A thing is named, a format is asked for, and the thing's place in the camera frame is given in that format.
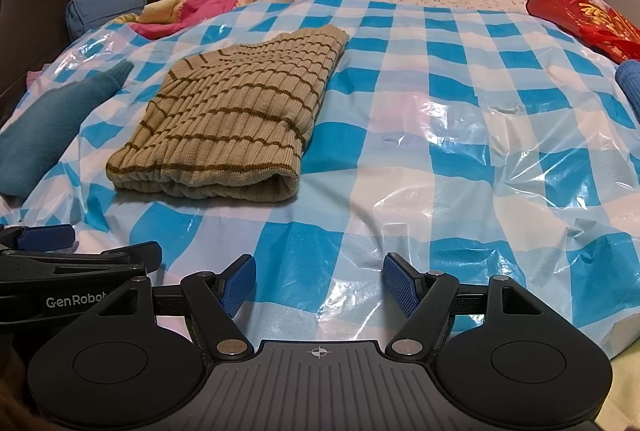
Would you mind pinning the teal cloth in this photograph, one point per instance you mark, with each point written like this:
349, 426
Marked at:
45, 131

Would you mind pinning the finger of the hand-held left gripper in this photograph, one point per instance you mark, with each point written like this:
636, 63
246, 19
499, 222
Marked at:
47, 237
130, 256

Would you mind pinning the blue knitted cloth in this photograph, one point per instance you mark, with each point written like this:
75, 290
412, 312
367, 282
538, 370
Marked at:
631, 83

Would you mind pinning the red plastic bag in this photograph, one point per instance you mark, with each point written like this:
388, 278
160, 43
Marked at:
590, 18

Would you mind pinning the blue checked plastic sheet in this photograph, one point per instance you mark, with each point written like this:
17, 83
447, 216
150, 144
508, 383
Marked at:
400, 136

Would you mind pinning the pink floral quilt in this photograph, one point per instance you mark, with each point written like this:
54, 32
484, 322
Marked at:
200, 6

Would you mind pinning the beige striped knit sweater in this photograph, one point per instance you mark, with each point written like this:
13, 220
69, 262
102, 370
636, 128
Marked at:
235, 111

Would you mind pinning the blue pillow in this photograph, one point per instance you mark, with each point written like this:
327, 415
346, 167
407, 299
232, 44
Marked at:
100, 8

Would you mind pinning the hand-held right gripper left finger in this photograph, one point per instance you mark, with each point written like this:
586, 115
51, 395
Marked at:
240, 283

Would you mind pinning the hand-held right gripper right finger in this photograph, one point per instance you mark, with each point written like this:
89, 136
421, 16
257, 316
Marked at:
400, 283

